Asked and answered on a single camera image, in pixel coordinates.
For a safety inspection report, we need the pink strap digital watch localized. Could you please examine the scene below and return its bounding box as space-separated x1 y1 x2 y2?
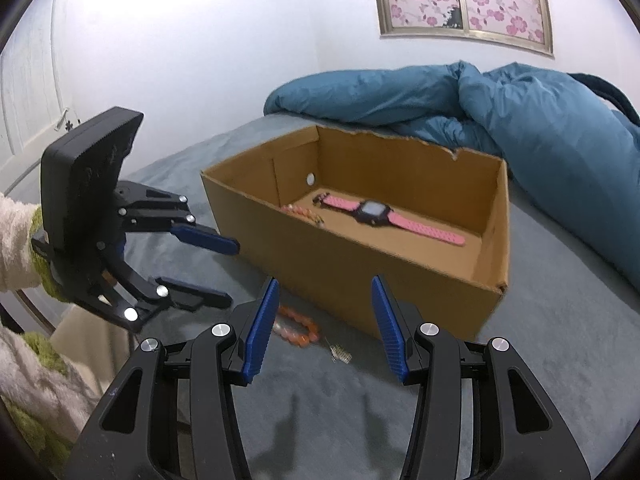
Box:
312 194 467 249

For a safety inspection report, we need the brown cardboard box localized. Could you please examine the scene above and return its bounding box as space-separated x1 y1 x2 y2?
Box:
200 125 511 342

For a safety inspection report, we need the multicoloured bead bracelet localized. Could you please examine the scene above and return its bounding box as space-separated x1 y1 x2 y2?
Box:
279 203 327 229

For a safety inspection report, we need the grey bed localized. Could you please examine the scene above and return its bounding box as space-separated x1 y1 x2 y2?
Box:
50 112 640 480

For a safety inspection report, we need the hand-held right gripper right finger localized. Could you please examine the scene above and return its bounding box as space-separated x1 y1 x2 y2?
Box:
371 275 593 480

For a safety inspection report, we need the white door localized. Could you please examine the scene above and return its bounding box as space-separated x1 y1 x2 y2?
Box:
0 0 83 196

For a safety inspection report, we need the dark blue pillow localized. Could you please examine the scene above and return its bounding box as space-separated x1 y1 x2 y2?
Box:
567 72 640 126

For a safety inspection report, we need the arm in fuzzy cream sleeve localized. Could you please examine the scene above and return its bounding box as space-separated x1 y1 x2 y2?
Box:
0 327 112 468

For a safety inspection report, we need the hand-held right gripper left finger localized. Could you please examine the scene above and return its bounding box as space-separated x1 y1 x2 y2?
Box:
64 276 281 480

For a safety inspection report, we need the blue duvet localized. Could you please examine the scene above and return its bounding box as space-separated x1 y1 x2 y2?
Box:
263 60 640 288

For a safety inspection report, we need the small orange bead bracelet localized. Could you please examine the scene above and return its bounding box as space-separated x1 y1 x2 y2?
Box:
271 304 322 349

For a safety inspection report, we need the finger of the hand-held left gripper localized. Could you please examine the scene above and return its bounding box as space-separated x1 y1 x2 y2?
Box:
116 179 242 258
79 246 234 333

